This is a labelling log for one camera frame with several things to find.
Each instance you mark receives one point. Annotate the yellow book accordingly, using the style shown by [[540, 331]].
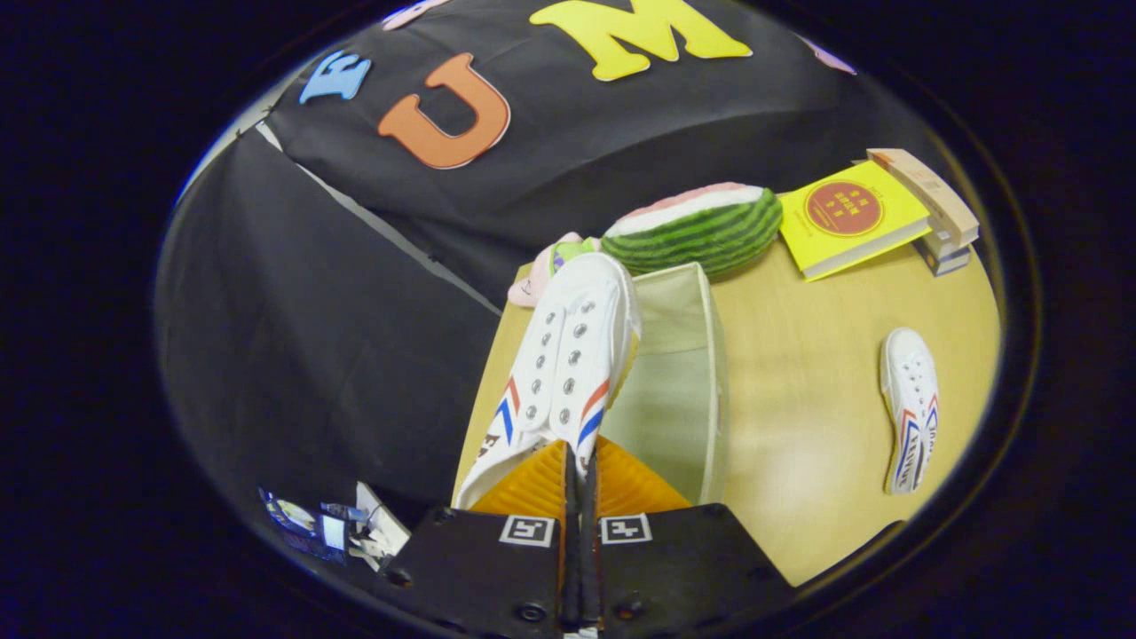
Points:
[[852, 213]]

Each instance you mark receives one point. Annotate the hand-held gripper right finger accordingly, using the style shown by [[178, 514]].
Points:
[[683, 568]]

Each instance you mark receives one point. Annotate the blue and white book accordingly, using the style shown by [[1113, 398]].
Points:
[[945, 257]]

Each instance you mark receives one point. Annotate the beige fabric storage box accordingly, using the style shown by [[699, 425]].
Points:
[[674, 390]]

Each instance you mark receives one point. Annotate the watermelon slice plush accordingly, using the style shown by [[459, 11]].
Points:
[[701, 231]]

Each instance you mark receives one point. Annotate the white and blue clutter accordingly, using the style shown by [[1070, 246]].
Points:
[[337, 528]]

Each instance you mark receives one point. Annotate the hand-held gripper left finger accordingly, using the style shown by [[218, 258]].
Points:
[[488, 577]]

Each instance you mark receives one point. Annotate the beige book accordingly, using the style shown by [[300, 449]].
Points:
[[932, 191]]

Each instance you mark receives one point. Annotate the white canvas shoe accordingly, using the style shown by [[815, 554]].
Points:
[[568, 355], [910, 399]]

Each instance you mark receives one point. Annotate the pink and green plush toy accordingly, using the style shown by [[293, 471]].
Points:
[[537, 275]]

